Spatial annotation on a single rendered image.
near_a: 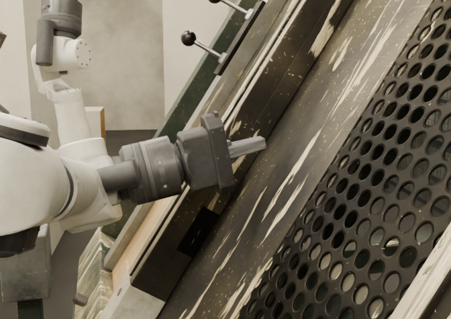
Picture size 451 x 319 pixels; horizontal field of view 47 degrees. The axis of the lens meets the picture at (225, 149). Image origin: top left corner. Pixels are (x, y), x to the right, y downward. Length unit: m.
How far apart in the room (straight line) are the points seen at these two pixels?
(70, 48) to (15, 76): 2.16
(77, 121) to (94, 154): 0.48
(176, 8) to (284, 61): 3.88
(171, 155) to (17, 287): 0.88
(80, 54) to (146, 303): 0.56
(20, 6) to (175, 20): 1.77
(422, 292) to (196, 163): 0.45
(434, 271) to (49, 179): 0.33
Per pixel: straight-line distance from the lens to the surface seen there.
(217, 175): 0.75
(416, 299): 0.35
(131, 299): 0.91
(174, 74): 4.71
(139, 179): 0.71
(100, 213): 0.67
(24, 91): 3.31
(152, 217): 1.19
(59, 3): 1.21
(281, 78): 0.86
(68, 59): 1.17
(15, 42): 3.31
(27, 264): 1.48
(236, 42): 1.22
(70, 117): 1.20
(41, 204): 0.50
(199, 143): 0.73
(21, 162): 0.49
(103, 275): 1.25
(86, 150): 0.73
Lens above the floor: 1.41
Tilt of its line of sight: 11 degrees down
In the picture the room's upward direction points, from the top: straight up
